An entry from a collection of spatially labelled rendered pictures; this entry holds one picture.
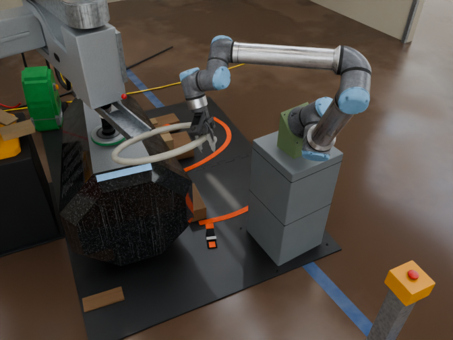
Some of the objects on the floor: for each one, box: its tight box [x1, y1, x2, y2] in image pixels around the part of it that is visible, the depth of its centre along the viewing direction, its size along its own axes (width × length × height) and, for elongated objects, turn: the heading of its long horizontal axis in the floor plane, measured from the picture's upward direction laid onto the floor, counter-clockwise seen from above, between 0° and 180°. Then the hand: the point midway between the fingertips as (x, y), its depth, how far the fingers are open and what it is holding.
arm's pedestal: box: [240, 131, 343, 272], centre depth 282 cm, size 50×50×85 cm
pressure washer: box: [21, 53, 68, 132], centre depth 394 cm, size 35×35×87 cm
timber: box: [191, 183, 206, 222], centre depth 326 cm, size 30×12×12 cm, turn 20°
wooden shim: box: [82, 286, 125, 312], centre depth 264 cm, size 25×10×2 cm, turn 111°
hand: (207, 150), depth 190 cm, fingers closed on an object, 5 cm apart
